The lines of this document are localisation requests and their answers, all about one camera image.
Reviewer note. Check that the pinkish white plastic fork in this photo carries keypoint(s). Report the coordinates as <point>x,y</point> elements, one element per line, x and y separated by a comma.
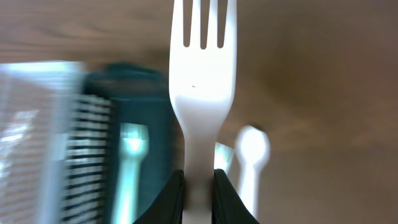
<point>201,89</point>

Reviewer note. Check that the black plastic mesh basket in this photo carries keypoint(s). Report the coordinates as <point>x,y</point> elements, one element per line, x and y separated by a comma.
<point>120,93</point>

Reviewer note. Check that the white spoon right side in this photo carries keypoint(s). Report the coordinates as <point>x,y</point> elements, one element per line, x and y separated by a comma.
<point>253,152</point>

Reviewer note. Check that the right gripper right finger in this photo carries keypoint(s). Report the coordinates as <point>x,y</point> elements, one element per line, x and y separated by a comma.
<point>227,207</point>

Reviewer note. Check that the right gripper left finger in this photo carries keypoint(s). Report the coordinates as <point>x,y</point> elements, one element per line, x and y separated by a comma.
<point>168,205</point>

